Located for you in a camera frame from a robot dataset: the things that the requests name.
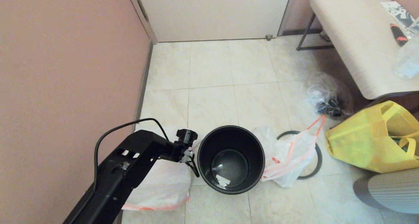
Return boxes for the beige door frame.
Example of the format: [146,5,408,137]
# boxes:
[126,0,158,44]

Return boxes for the black round trash bin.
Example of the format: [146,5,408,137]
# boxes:
[197,125,266,195]

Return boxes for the black white printed paper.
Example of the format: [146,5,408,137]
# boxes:
[380,1,419,33]

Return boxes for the white trash bag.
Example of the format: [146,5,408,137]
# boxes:
[122,124,205,212]
[252,115,328,189]

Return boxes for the clear plastic bag black contents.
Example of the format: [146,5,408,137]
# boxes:
[306,72,353,119]

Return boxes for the teal patterned cloth item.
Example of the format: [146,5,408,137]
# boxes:
[391,137,409,153]

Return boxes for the clear plastic water bottle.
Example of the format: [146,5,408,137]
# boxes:
[393,33,419,80]

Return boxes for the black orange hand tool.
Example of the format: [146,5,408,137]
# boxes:
[390,23,409,47]

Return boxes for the beige wooden bench table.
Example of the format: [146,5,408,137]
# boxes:
[296,13,419,111]

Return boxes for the grey bin rim ring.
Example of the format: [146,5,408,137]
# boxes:
[277,130,323,180]

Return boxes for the yellow fabric tote bag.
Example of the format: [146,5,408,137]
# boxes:
[325,100,419,174]

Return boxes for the beige wood-grain bench top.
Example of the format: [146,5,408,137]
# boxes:
[309,0,419,100]

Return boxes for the white door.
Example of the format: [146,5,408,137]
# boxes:
[135,0,292,43]

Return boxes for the long black left arm cable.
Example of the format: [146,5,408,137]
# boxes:
[94,118,169,192]

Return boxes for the short black left wrist cable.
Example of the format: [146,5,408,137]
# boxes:
[185,160,200,178]

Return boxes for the grey ribbed round object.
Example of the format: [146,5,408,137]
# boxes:
[353,168,419,215]

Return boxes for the white paper scrap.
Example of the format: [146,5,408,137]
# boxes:
[216,174,231,187]

